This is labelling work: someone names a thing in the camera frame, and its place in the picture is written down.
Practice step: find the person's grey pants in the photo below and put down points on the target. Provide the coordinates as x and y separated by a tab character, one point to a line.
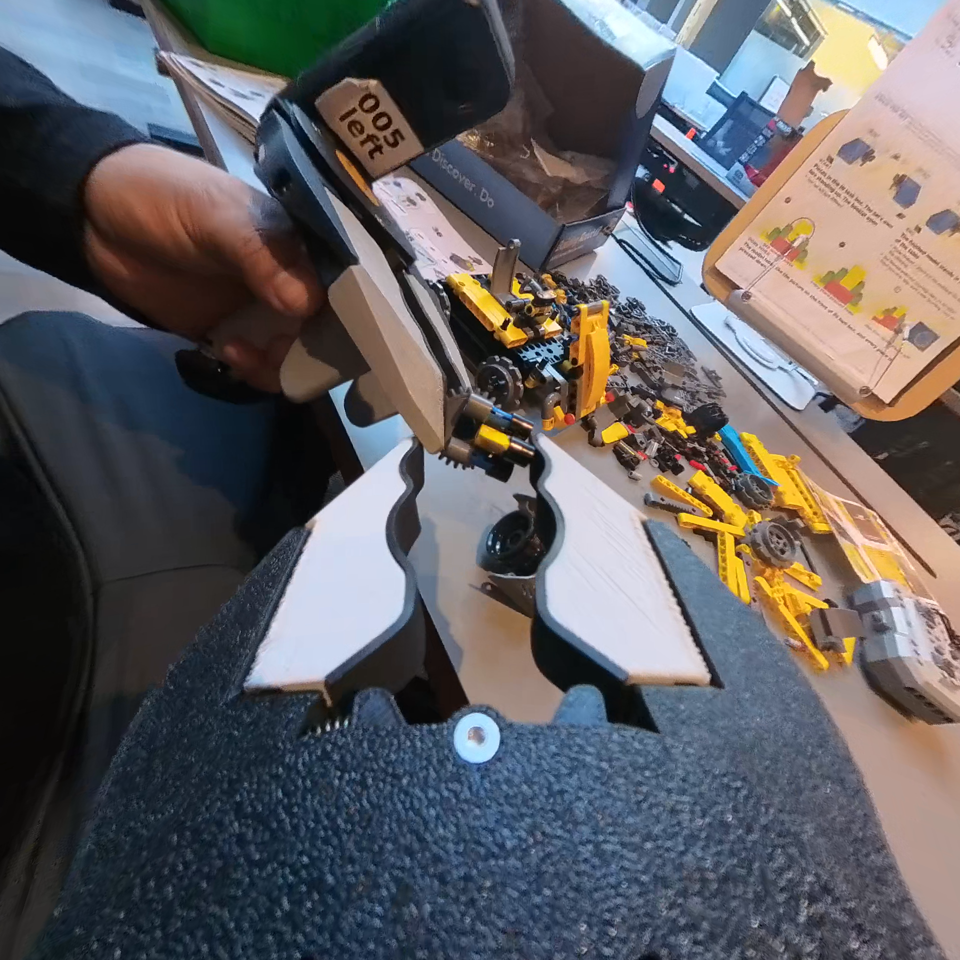
150	450

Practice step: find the grey gear brick assembly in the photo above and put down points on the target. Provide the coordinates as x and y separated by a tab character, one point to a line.
491	439

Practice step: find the blue curved brick piece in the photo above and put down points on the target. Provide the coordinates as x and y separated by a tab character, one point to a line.
742	450

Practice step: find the black rubber tire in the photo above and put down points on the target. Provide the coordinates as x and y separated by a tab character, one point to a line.
706	420

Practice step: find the person's left hand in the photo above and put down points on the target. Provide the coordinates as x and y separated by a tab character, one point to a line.
187	240

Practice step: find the dark blue cardboard kit box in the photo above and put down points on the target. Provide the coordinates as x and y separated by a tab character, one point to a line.
525	210

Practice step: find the pile of small brick parts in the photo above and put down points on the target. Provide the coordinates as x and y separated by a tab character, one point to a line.
720	517

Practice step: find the white instruction booklet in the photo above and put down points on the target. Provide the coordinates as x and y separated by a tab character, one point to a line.
427	232

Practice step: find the white desk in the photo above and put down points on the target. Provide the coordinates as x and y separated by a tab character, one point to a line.
817	427

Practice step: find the yellow black brick vehicle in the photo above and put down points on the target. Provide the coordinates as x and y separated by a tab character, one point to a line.
540	330

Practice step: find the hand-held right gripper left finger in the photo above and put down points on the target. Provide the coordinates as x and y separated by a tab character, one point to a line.
330	600

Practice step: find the white stand base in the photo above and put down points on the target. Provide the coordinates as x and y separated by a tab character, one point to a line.
765	352

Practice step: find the yellow black scoop brick assembly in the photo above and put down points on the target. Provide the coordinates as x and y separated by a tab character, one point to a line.
514	547

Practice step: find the wooden document stand with sheet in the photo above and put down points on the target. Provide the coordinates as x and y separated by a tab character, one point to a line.
862	225

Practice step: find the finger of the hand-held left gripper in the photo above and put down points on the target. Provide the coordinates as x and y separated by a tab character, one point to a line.
390	337
442	345

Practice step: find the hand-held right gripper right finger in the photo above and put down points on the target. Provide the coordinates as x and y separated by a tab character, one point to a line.
615	592

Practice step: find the grey desk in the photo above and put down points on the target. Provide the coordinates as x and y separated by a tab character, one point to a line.
750	675

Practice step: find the green plastic bin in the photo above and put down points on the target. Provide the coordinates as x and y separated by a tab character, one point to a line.
262	30

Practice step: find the grey toy wheel hub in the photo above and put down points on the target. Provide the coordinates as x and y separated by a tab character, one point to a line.
754	489
772	540

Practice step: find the grey battery box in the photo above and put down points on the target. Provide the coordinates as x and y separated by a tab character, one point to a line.
900	637

